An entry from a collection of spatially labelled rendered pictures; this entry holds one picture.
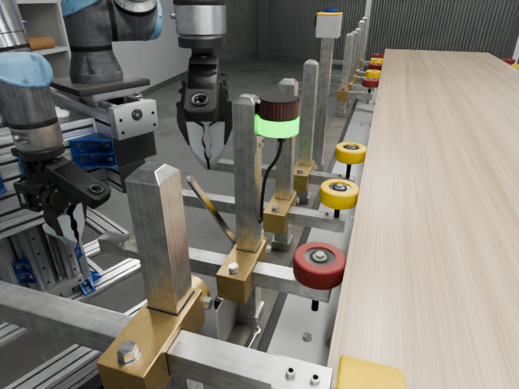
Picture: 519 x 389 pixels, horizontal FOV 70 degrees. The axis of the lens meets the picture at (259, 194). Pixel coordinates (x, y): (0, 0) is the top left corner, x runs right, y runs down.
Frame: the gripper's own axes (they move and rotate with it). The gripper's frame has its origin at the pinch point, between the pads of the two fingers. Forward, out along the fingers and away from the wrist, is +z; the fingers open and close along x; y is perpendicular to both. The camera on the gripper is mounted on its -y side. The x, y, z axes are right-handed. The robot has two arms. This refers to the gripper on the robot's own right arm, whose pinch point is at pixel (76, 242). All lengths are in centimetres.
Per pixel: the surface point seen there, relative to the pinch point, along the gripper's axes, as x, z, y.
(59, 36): -226, -14, 216
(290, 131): -2.2, -26.7, -42.1
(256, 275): 1.4, -2.9, -38.1
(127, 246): 2.7, -4.2, -14.7
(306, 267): 3.3, -8.0, -46.6
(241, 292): 4.9, -1.9, -36.9
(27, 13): -224, -32, 241
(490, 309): 3, -7, -71
